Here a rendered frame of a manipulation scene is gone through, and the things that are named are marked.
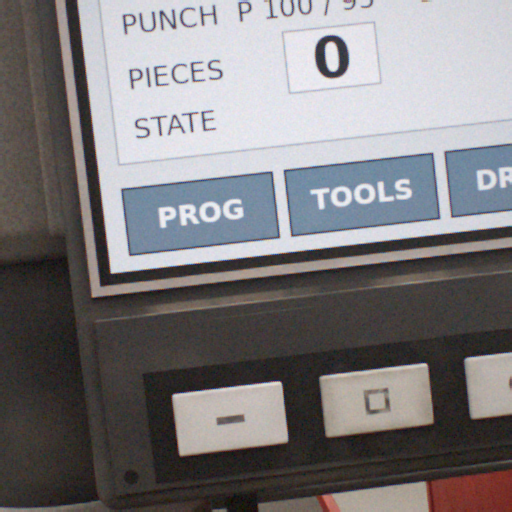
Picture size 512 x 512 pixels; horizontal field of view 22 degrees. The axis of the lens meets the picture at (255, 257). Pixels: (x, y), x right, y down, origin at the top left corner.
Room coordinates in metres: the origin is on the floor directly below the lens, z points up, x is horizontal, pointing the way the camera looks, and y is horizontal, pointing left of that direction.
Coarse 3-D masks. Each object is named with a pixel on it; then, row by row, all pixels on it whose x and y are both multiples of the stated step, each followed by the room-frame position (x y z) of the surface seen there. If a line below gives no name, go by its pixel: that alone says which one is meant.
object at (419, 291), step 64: (64, 0) 0.43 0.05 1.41; (64, 64) 0.43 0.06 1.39; (64, 128) 0.43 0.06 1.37; (64, 192) 0.43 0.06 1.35; (256, 256) 0.44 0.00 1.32; (320, 256) 0.44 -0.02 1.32; (384, 256) 0.44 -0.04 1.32; (448, 256) 0.44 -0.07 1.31; (128, 320) 0.43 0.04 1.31; (192, 320) 0.43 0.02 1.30; (256, 320) 0.43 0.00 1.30; (320, 320) 0.44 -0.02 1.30; (384, 320) 0.44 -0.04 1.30; (448, 320) 0.44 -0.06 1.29; (128, 384) 0.43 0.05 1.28; (192, 384) 0.43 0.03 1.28; (256, 384) 0.43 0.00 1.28; (320, 384) 0.43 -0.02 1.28; (384, 384) 0.43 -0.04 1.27; (448, 384) 0.44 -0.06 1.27; (128, 448) 0.43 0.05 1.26; (192, 448) 0.43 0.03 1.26; (256, 448) 0.43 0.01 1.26; (320, 448) 0.43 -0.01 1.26; (384, 448) 0.44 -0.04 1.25; (448, 448) 0.44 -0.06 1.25
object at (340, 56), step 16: (288, 32) 0.44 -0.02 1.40; (304, 32) 0.44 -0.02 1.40; (320, 32) 0.44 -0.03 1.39; (336, 32) 0.44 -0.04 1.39; (352, 32) 0.44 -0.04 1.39; (368, 32) 0.44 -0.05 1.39; (288, 48) 0.44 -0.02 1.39; (304, 48) 0.44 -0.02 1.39; (320, 48) 0.44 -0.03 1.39; (336, 48) 0.44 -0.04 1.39; (352, 48) 0.44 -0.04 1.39; (368, 48) 0.44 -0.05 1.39; (288, 64) 0.44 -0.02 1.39; (304, 64) 0.44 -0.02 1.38; (320, 64) 0.44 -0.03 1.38; (336, 64) 0.44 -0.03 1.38; (352, 64) 0.44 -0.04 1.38; (368, 64) 0.44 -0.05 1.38; (288, 80) 0.44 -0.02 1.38; (304, 80) 0.44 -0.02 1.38; (320, 80) 0.44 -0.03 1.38; (336, 80) 0.44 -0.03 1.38; (352, 80) 0.44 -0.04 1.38; (368, 80) 0.44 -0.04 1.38
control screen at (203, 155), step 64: (128, 0) 0.44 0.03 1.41; (192, 0) 0.44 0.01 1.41; (256, 0) 0.44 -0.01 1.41; (320, 0) 0.44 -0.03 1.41; (384, 0) 0.44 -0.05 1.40; (448, 0) 0.44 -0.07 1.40; (128, 64) 0.44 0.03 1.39; (192, 64) 0.44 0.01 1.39; (256, 64) 0.44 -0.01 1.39; (384, 64) 0.44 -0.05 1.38; (448, 64) 0.44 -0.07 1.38; (128, 128) 0.44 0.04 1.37; (192, 128) 0.44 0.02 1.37; (256, 128) 0.44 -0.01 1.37; (320, 128) 0.44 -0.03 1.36; (384, 128) 0.44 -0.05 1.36; (448, 128) 0.44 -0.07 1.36; (128, 192) 0.44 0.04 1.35; (192, 192) 0.44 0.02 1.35; (256, 192) 0.44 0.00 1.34; (320, 192) 0.44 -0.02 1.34; (384, 192) 0.44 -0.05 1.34; (448, 192) 0.44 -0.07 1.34; (128, 256) 0.43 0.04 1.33; (192, 256) 0.44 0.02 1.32
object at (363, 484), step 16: (480, 464) 0.84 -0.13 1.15; (496, 464) 0.84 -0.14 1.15; (368, 480) 0.83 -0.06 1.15; (384, 480) 0.83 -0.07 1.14; (400, 480) 0.83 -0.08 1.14; (416, 480) 0.83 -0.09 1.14; (432, 480) 0.84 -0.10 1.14; (272, 496) 0.83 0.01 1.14; (288, 496) 0.83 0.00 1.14; (304, 496) 0.83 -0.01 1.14
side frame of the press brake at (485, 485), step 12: (444, 480) 1.55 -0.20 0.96; (456, 480) 1.48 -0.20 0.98; (468, 480) 1.42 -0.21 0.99; (480, 480) 1.35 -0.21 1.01; (492, 480) 1.29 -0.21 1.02; (504, 480) 1.24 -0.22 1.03; (432, 492) 1.64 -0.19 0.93; (444, 492) 1.56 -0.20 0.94; (456, 492) 1.49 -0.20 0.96; (468, 492) 1.42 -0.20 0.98; (480, 492) 1.35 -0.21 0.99; (492, 492) 1.30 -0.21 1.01; (504, 492) 1.25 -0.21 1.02; (432, 504) 1.64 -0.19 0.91; (444, 504) 1.57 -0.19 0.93; (456, 504) 1.49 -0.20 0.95; (468, 504) 1.43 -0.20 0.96; (480, 504) 1.36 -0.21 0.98; (492, 504) 1.30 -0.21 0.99; (504, 504) 1.25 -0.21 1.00
